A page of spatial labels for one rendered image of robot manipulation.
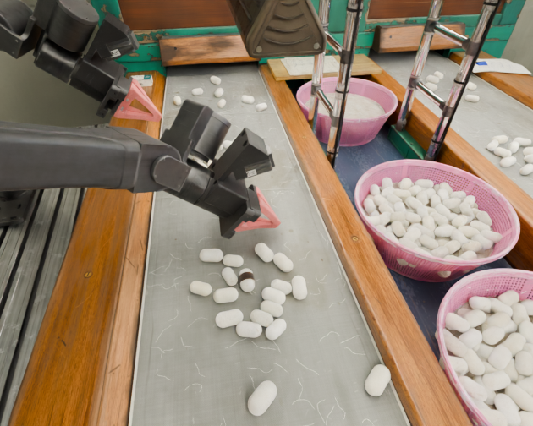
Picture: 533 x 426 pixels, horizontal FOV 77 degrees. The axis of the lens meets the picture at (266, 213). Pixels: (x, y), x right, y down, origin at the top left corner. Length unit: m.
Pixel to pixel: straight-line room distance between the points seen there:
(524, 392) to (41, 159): 0.56
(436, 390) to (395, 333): 0.07
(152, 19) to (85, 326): 0.90
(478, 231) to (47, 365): 0.66
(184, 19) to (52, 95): 1.14
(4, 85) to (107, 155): 1.83
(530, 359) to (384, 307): 0.18
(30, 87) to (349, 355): 1.98
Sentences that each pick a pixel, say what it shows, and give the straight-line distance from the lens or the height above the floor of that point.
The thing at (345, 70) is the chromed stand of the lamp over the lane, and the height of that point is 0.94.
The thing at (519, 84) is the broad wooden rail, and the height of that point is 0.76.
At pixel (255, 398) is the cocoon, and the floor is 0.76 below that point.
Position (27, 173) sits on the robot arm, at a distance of 0.35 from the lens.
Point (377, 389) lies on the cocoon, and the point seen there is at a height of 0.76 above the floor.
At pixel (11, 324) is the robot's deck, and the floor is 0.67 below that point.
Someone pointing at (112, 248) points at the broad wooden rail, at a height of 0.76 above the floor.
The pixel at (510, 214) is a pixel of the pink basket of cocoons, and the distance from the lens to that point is 0.71.
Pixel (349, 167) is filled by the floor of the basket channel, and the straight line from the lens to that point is 0.86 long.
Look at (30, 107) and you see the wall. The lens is 2.21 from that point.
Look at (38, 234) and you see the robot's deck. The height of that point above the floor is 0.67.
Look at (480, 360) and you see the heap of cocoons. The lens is 0.52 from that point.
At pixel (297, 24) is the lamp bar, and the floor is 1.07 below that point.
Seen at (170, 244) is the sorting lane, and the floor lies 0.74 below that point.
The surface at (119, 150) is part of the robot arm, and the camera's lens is 0.37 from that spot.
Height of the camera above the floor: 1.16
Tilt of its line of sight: 43 degrees down
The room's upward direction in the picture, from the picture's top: straight up
